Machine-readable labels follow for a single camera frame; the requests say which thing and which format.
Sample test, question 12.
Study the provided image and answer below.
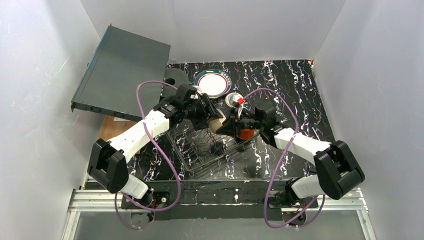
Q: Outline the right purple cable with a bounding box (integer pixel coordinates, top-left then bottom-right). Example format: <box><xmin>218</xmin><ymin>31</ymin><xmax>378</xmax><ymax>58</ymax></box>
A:
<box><xmin>243</xmin><ymin>87</ymin><xmax>326</xmax><ymax>229</ymax></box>

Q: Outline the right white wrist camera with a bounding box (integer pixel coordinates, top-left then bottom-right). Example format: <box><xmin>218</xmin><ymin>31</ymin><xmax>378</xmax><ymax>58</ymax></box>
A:
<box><xmin>231</xmin><ymin>96</ymin><xmax>245</xmax><ymax>115</ymax></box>

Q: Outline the white floral bowl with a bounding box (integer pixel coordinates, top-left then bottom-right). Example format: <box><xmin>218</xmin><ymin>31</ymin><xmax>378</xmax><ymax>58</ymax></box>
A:
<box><xmin>207</xmin><ymin>117</ymin><xmax>226</xmax><ymax>134</ymax></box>

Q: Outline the black foam spool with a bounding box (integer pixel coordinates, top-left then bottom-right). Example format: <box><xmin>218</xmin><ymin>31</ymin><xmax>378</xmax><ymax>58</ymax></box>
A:
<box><xmin>163</xmin><ymin>68</ymin><xmax>190</xmax><ymax>88</ymax></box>

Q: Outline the wooden board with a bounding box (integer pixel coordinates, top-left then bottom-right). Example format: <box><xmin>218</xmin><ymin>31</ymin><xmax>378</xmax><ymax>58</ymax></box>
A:
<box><xmin>97</xmin><ymin>115</ymin><xmax>137</xmax><ymax>140</ymax></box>

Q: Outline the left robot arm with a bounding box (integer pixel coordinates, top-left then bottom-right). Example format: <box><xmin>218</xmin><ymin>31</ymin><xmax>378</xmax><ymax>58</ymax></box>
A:
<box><xmin>87</xmin><ymin>84</ymin><xmax>224</xmax><ymax>199</ymax></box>

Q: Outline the blue butterfly mug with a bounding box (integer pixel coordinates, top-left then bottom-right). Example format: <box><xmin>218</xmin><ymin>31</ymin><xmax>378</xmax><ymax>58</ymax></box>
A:
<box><xmin>225</xmin><ymin>92</ymin><xmax>245</xmax><ymax>109</ymax></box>

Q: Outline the purple cable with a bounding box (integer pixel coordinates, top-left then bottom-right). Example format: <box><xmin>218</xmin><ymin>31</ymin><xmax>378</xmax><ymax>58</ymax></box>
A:
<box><xmin>114</xmin><ymin>80</ymin><xmax>182</xmax><ymax>231</ymax></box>
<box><xmin>243</xmin><ymin>87</ymin><xmax>326</xmax><ymax>229</ymax></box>

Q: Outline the orange mug black handle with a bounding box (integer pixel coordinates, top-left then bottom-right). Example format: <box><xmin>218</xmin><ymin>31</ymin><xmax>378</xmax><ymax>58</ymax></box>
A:
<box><xmin>237</xmin><ymin>129</ymin><xmax>256</xmax><ymax>140</ymax></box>

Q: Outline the wire dish rack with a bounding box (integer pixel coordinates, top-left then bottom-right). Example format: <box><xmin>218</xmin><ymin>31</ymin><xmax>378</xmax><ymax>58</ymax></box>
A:
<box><xmin>166</xmin><ymin>119</ymin><xmax>260</xmax><ymax>172</ymax></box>

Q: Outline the white plate green red rim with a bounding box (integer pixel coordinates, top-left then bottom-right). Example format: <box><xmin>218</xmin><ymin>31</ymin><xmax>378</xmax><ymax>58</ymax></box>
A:
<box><xmin>194</xmin><ymin>69</ymin><xmax>232</xmax><ymax>99</ymax></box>

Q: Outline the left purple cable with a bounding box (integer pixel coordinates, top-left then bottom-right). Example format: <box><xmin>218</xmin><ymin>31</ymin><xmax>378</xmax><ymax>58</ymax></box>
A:
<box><xmin>114</xmin><ymin>80</ymin><xmax>182</xmax><ymax>231</ymax></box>

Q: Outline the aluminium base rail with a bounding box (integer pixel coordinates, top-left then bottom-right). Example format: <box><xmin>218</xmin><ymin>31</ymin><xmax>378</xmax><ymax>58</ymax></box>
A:
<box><xmin>61</xmin><ymin>187</ymin><xmax>378</xmax><ymax>240</ymax></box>

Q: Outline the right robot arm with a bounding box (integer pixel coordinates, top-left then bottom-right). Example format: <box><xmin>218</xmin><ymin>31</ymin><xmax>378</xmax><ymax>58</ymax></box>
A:
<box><xmin>208</xmin><ymin>107</ymin><xmax>365</xmax><ymax>202</ymax></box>

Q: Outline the dark grey metal box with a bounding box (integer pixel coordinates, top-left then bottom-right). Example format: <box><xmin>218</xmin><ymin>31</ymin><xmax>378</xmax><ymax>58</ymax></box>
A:
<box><xmin>70</xmin><ymin>25</ymin><xmax>171</xmax><ymax>122</ymax></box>

